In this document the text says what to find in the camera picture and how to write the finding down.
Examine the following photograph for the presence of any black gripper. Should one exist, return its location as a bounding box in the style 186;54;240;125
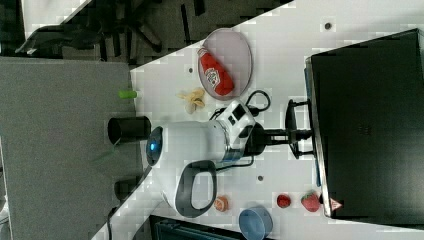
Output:
244;123;313;155

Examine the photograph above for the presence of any silver black toaster oven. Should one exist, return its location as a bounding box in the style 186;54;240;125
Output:
304;28;424;229

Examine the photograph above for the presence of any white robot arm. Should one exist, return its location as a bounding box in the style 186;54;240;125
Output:
146;100;313;218

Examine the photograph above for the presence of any small red round toy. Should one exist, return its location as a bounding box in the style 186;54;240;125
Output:
277;194;291;208

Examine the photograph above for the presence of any red strawberry toy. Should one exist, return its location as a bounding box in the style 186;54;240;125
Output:
301;191;321;212

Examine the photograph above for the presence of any orange slice toy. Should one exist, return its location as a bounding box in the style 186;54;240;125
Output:
214;195;229;212

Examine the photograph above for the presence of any red plush ketchup bottle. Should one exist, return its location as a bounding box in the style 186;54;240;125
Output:
198;48;234;96

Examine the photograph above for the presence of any blue plastic cup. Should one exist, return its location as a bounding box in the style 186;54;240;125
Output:
239;206;273;240

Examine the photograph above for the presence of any yellow plush peeled banana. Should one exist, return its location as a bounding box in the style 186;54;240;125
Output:
177;88;205;114

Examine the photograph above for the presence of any grey oval plate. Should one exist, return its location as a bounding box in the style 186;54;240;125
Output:
198;28;253;101

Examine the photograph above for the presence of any black round pot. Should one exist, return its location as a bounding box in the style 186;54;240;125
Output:
107;116;151;144

